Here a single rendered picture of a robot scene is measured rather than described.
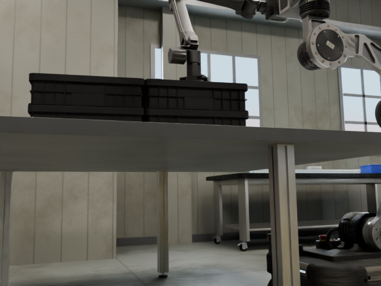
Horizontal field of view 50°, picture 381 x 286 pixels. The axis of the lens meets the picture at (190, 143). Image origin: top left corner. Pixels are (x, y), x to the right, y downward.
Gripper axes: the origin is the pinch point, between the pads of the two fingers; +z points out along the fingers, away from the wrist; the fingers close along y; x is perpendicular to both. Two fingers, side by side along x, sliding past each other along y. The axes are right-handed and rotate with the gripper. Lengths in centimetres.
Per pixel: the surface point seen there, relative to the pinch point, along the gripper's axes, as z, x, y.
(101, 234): 66, 133, -145
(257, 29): -163, 326, -60
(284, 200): 39, -18, 37
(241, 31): -158, 310, -77
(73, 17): -115, 115, -163
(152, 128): 19, -50, 10
